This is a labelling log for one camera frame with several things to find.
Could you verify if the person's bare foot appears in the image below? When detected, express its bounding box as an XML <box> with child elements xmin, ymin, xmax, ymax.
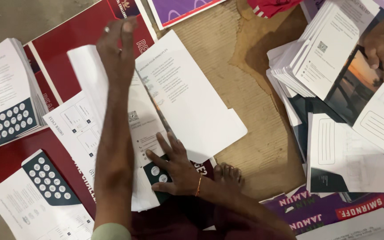
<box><xmin>213</xmin><ymin>163</ymin><xmax>245</xmax><ymax>189</ymax></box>

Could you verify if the pile of dark-edged folders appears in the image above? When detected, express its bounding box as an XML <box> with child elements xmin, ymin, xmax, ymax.
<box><xmin>266</xmin><ymin>68</ymin><xmax>346</xmax><ymax>167</ymax></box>

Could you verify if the person's pale green sleeve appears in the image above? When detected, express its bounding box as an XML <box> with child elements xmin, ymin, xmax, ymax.
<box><xmin>91</xmin><ymin>222</ymin><xmax>132</xmax><ymax>240</ymax></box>

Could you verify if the purple poster board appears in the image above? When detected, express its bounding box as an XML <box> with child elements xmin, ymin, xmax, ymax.
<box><xmin>147</xmin><ymin>0</ymin><xmax>228</xmax><ymax>30</ymax></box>

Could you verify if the brown corrugated cardboard sheet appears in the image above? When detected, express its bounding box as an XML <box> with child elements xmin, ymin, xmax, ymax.
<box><xmin>154</xmin><ymin>0</ymin><xmax>310</xmax><ymax>201</ymax></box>

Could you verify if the purple printed banner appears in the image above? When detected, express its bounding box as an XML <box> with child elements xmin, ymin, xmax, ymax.
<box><xmin>260</xmin><ymin>185</ymin><xmax>384</xmax><ymax>236</ymax></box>

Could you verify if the stack of white green leaflets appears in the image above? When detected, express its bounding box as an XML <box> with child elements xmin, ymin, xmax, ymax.
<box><xmin>0</xmin><ymin>38</ymin><xmax>50</xmax><ymax>154</ymax></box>

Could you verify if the red poster board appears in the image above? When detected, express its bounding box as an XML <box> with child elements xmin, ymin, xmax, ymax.
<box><xmin>29</xmin><ymin>0</ymin><xmax>158</xmax><ymax>104</ymax></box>
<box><xmin>23</xmin><ymin>43</ymin><xmax>61</xmax><ymax>113</ymax></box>
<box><xmin>0</xmin><ymin>127</ymin><xmax>216</xmax><ymax>219</ymax></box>

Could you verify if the red cloth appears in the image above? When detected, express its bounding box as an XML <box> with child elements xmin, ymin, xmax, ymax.
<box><xmin>247</xmin><ymin>0</ymin><xmax>303</xmax><ymax>19</ymax></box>

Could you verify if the person's left hand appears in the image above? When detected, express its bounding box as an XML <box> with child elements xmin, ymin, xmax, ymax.
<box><xmin>95</xmin><ymin>17</ymin><xmax>138</xmax><ymax>94</ymax></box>

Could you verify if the white flat printed folder sheet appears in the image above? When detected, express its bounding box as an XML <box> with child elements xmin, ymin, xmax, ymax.
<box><xmin>43</xmin><ymin>90</ymin><xmax>170</xmax><ymax>212</ymax></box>

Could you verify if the orange wrist bracelet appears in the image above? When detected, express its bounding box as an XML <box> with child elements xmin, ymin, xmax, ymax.
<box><xmin>195</xmin><ymin>173</ymin><xmax>203</xmax><ymax>197</ymax></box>

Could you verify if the white tabbed folder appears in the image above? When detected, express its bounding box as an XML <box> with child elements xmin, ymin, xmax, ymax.
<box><xmin>67</xmin><ymin>30</ymin><xmax>248</xmax><ymax>167</ymax></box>

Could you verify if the stack of white folded folders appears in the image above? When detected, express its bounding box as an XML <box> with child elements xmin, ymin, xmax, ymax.
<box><xmin>267</xmin><ymin>0</ymin><xmax>381</xmax><ymax>100</ymax></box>

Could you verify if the white folder with lined panel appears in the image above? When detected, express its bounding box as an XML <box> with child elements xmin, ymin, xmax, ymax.
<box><xmin>307</xmin><ymin>113</ymin><xmax>384</xmax><ymax>194</ymax></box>

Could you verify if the person's right hand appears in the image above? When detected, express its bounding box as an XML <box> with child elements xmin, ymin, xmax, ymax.
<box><xmin>145</xmin><ymin>132</ymin><xmax>204</xmax><ymax>197</ymax></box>

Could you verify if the white leaflet with green panel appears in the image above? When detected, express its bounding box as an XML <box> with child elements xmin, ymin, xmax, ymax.
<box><xmin>0</xmin><ymin>149</ymin><xmax>95</xmax><ymax>240</ymax></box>

